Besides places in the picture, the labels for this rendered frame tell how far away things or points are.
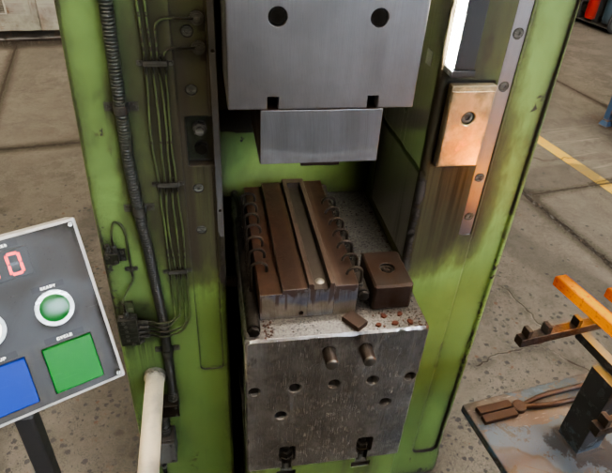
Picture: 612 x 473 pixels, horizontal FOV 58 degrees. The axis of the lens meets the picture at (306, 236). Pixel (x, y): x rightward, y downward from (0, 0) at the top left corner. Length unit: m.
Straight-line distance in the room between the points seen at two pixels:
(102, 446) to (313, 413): 1.01
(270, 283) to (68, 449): 1.22
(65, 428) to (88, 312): 1.26
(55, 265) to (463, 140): 0.78
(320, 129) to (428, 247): 0.50
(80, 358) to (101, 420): 1.22
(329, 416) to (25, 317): 0.69
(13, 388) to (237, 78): 0.58
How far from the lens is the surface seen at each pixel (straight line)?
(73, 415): 2.23
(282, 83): 0.86
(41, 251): 0.95
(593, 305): 1.24
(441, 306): 1.44
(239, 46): 0.84
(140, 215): 1.11
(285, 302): 1.11
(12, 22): 6.30
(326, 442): 1.39
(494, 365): 2.45
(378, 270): 1.17
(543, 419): 1.39
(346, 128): 0.91
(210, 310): 1.30
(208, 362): 1.43
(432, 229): 1.26
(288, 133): 0.90
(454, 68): 1.06
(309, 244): 1.21
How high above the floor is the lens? 1.70
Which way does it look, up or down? 35 degrees down
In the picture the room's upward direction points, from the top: 4 degrees clockwise
